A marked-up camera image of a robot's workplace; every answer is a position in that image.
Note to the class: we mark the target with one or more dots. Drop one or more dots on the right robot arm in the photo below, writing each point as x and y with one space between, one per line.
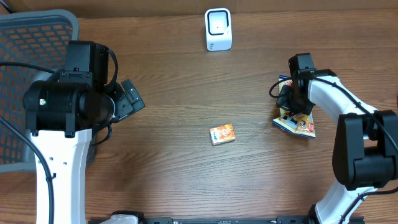
364 156

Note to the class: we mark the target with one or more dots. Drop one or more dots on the yellow snack packet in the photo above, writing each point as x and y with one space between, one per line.
298 124

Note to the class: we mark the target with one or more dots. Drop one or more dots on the grey plastic shopping basket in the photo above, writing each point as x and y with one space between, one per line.
36 38

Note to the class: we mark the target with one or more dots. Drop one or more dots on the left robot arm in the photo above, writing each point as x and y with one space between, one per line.
63 114

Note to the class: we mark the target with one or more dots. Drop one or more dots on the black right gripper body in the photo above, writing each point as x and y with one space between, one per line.
288 101

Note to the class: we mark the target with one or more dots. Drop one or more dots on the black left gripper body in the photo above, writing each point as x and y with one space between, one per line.
123 108

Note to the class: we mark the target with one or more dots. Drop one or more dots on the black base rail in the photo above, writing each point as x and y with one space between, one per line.
278 220

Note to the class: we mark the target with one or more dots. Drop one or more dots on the orange tissue packet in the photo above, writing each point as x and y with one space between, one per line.
222 134

